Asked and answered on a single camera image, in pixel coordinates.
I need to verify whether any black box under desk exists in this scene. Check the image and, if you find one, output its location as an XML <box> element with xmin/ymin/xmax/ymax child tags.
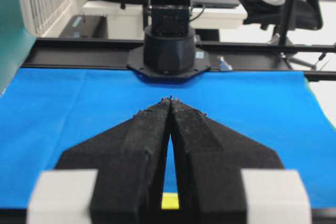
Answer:
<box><xmin>59</xmin><ymin>15</ymin><xmax>108</xmax><ymax>39</ymax></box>

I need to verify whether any teal backdrop board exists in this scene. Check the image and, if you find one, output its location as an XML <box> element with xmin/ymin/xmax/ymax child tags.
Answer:
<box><xmin>1</xmin><ymin>0</ymin><xmax>36</xmax><ymax>93</ymax></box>

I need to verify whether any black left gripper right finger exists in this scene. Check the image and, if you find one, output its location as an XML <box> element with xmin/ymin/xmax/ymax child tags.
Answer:
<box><xmin>171</xmin><ymin>100</ymin><xmax>284</xmax><ymax>223</ymax></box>

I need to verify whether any white desk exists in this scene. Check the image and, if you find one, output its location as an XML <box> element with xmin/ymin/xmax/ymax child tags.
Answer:
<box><xmin>83</xmin><ymin>0</ymin><xmax>247</xmax><ymax>40</ymax></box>

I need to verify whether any black aluminium frame rail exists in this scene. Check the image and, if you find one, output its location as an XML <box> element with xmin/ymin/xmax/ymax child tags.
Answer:
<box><xmin>22</xmin><ymin>38</ymin><xmax>335</xmax><ymax>81</ymax></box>

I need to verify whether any yellow towel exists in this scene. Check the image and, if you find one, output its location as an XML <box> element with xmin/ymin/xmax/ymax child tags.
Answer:
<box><xmin>161</xmin><ymin>192</ymin><xmax>180</xmax><ymax>210</ymax></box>

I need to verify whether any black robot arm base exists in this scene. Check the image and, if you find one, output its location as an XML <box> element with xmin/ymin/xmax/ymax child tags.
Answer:
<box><xmin>127</xmin><ymin>0</ymin><xmax>211</xmax><ymax>81</ymax></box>

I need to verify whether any black office chair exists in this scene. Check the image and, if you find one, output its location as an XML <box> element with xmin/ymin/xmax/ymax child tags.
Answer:
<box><xmin>244</xmin><ymin>0</ymin><xmax>323</xmax><ymax>46</ymax></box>

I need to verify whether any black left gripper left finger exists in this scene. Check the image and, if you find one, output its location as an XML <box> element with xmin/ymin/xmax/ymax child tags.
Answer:
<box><xmin>56</xmin><ymin>99</ymin><xmax>171</xmax><ymax>223</ymax></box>

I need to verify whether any blue table cloth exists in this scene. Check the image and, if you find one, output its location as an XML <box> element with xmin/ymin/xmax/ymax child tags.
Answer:
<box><xmin>1</xmin><ymin>68</ymin><xmax>335</xmax><ymax>209</ymax></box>

